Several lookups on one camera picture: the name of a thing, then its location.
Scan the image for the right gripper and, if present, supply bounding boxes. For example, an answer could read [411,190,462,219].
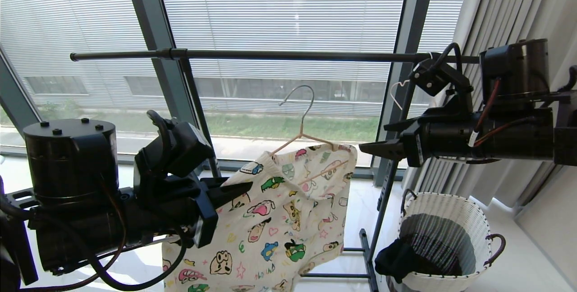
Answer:
[359,107,483,167]

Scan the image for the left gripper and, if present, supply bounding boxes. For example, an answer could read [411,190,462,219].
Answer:
[119,186,220,250]

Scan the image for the cream printed garment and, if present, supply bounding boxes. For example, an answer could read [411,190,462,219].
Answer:
[161,143,358,292]

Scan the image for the white laundry basket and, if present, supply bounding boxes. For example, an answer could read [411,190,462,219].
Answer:
[387,188,507,292]

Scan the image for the black clothes rack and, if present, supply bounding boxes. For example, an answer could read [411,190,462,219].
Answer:
[70,48,481,292]

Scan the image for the black garment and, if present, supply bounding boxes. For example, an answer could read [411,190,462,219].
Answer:
[374,233,465,283]

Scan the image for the window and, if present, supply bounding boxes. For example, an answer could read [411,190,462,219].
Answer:
[0,0,474,180]

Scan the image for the beige curtain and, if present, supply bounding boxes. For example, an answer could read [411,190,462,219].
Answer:
[401,0,577,216]

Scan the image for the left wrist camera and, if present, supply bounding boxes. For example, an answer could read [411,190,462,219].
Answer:
[134,111,216,193]

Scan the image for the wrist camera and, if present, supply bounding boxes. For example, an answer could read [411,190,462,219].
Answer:
[409,58,474,112]
[134,111,216,193]

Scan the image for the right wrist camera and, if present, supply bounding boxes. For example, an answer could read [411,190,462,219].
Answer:
[409,58,474,112]

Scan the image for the black cable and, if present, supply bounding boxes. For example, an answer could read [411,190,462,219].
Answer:
[430,42,466,74]
[88,110,188,292]

